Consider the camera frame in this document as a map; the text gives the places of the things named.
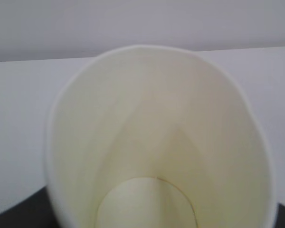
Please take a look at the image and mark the white paper cup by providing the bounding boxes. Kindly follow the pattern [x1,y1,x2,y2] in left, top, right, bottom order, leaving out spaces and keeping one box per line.
[44,45,277,228]

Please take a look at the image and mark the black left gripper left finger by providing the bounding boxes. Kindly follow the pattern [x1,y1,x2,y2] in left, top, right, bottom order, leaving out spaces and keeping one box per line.
[0,187,60,228]

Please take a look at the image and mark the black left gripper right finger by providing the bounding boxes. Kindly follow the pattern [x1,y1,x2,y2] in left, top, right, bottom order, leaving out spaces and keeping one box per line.
[275,204,285,228]

